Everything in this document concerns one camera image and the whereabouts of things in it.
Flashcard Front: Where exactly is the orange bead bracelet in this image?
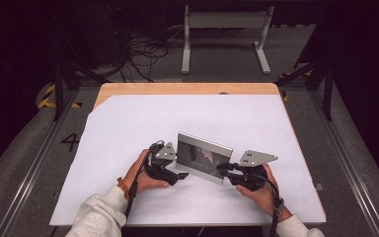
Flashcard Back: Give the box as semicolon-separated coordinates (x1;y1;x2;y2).
115;176;130;200

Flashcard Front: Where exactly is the black metal stand frame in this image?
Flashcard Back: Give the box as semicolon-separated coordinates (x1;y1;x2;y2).
47;4;114;121
273;48;336;121

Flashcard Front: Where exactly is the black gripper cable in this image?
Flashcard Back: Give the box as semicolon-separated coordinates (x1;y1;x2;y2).
259;173;286;237
123;139;166;220

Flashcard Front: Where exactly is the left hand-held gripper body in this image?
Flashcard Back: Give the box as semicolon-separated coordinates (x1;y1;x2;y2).
143;141;179;186

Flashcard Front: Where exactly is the yellow black floor tape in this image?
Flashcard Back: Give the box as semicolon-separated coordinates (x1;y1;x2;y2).
38;83;83;110

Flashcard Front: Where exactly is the white metal stand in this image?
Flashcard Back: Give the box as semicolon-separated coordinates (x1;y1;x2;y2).
181;4;275;75

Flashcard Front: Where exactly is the small metal table bracket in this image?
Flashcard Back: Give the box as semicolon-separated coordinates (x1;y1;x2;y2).
311;180;325;193

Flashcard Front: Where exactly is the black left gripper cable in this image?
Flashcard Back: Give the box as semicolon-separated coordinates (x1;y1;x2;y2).
123;139;166;220

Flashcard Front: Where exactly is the person's right hand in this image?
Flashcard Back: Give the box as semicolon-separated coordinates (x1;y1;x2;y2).
235;163;293;223

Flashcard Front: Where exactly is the person's left hand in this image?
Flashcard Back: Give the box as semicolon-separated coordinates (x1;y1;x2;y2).
121;149;171;196

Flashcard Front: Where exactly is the dark wrist strap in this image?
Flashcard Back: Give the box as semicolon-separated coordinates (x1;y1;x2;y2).
271;196;286;215

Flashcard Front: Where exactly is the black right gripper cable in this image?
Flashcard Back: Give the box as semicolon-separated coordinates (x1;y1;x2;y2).
259;173;286;237

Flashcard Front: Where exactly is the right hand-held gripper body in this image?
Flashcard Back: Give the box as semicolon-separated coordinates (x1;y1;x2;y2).
225;149;279;193

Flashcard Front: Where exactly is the aluminium floor rail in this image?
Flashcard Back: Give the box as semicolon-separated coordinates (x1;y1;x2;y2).
0;88;81;237
308;88;379;237

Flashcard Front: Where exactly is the white table sheet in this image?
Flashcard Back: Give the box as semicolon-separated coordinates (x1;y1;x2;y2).
48;94;328;228

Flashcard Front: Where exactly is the tangle of black cables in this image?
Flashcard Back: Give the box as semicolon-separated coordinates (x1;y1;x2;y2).
117;31;171;84

